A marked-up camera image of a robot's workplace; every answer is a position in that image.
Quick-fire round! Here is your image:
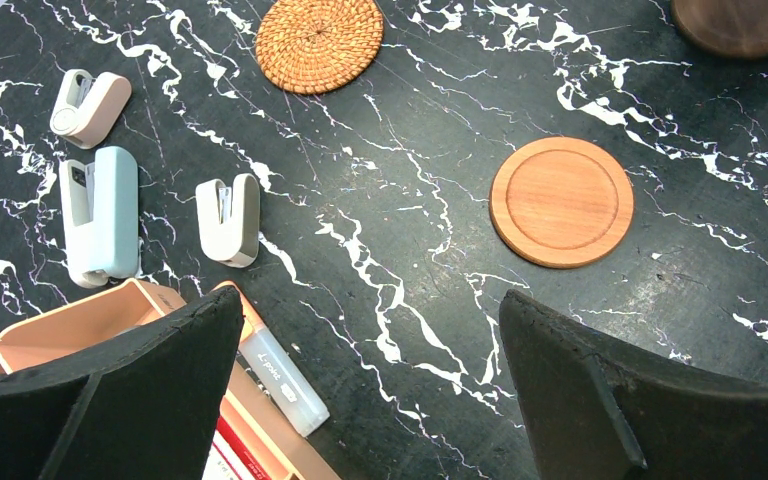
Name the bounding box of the orange capped glue stick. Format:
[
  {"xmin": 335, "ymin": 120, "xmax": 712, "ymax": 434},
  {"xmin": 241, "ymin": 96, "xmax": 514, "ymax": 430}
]
[{"xmin": 214, "ymin": 280, "xmax": 331, "ymax": 439}]

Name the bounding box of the pink mini stapler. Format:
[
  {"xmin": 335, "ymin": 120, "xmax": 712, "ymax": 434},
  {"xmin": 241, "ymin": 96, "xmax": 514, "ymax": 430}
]
[{"xmin": 49, "ymin": 69, "xmax": 132, "ymax": 149}]

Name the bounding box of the blue white stapler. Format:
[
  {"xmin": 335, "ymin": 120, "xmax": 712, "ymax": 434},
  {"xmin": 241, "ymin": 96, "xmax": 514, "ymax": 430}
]
[{"xmin": 58, "ymin": 146, "xmax": 139, "ymax": 289}]

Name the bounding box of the dark walnut wooden coaster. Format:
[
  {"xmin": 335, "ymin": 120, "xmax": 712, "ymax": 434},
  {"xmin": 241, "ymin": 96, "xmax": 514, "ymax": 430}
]
[{"xmin": 670, "ymin": 0, "xmax": 768, "ymax": 60}]

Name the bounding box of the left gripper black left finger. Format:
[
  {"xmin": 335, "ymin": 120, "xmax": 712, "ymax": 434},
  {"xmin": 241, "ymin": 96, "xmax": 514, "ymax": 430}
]
[{"xmin": 0, "ymin": 287, "xmax": 244, "ymax": 479}]

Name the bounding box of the orange desk organizer tray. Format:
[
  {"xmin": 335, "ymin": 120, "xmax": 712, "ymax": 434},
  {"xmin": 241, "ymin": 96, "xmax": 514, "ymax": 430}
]
[{"xmin": 0, "ymin": 280, "xmax": 336, "ymax": 479}]

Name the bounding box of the woven rattan coaster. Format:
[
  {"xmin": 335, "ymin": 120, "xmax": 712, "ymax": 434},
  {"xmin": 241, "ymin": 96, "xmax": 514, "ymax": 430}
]
[{"xmin": 255, "ymin": 0, "xmax": 384, "ymax": 95}]

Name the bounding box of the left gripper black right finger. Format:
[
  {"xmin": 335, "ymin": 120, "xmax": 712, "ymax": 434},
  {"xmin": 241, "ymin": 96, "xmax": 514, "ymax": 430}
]
[{"xmin": 499, "ymin": 290, "xmax": 768, "ymax": 479}]

